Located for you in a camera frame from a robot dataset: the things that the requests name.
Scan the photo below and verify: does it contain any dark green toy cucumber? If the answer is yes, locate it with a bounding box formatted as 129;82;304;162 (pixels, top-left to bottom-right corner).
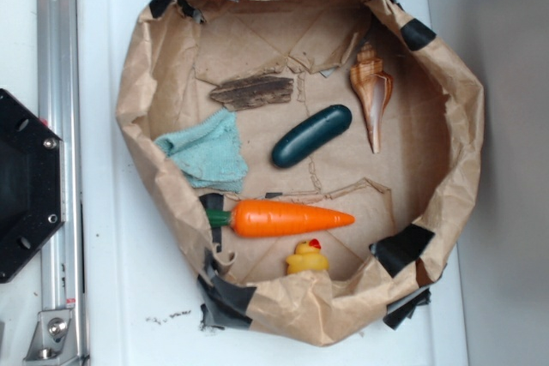
271;105;353;168

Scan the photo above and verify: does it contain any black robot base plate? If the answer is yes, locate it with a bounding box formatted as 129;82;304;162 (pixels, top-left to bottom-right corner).
1;89;63;284

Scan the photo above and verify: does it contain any orange white seashell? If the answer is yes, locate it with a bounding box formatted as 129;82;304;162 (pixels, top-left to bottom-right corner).
349;42;393;154

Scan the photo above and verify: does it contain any dark wood chip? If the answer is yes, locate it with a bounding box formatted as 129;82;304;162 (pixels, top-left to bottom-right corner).
209;75;293;111

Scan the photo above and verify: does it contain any metal corner bracket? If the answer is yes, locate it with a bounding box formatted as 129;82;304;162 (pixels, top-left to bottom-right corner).
22;309;78;365

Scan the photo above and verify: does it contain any aluminium extrusion rail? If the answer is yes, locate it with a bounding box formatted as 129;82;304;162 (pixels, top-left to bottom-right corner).
37;0;90;365

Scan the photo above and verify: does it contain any yellow rubber duck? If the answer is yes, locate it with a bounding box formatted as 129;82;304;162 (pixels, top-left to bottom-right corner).
286;238;329;274

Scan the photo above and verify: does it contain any light blue cloth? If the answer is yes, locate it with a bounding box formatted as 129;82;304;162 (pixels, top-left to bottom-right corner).
155;109;248;193

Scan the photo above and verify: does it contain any brown paper bag bin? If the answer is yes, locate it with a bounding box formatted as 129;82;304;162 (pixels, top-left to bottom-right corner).
116;0;484;346

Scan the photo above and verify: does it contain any orange toy carrot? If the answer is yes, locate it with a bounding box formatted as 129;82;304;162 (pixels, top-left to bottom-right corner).
206;200;355;237

